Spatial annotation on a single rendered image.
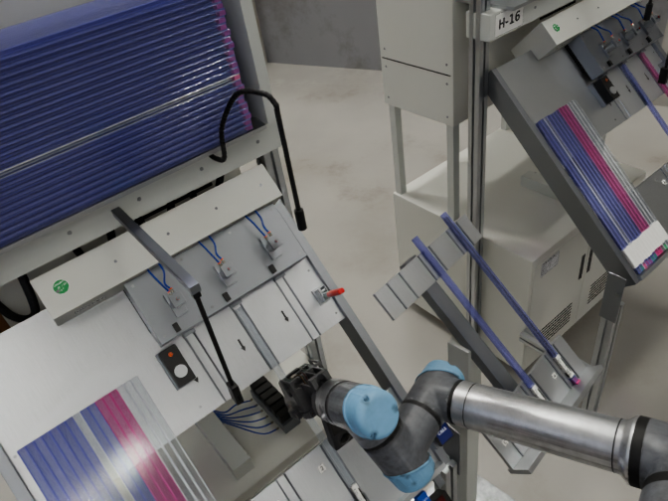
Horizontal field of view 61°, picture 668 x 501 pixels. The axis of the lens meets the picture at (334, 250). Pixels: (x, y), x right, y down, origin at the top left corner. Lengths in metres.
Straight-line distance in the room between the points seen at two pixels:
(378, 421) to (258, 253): 0.46
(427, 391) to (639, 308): 1.87
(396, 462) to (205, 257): 0.53
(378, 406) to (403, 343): 1.64
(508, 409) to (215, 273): 0.59
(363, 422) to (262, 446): 0.70
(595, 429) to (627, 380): 1.58
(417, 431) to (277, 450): 0.63
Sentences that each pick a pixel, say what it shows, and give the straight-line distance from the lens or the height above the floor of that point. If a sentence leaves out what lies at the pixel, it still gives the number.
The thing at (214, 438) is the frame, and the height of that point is 0.67.
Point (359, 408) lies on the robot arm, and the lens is 0.85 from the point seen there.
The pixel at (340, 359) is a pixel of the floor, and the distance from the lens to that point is 2.47.
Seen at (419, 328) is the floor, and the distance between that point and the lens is 2.55.
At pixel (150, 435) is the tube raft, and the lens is 1.14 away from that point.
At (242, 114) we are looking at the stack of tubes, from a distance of 1.11.
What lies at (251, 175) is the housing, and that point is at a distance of 1.19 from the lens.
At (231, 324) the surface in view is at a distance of 1.18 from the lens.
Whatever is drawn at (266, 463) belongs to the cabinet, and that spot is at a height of 0.62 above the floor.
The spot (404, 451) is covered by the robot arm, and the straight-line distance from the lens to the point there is 0.92.
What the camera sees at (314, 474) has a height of 0.82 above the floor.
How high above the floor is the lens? 1.86
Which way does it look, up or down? 38 degrees down
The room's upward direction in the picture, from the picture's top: 10 degrees counter-clockwise
